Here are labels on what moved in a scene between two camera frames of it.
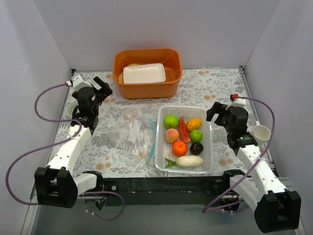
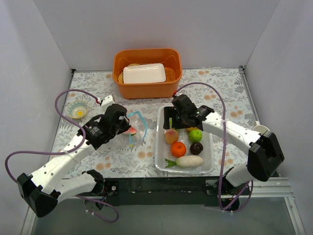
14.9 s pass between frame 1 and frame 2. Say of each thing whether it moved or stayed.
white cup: stayed
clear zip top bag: moved
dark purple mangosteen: stayed
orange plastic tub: stayed
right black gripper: moved
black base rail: stayed
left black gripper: moved
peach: stayed
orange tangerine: stayed
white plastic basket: stayed
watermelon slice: moved
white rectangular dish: stayed
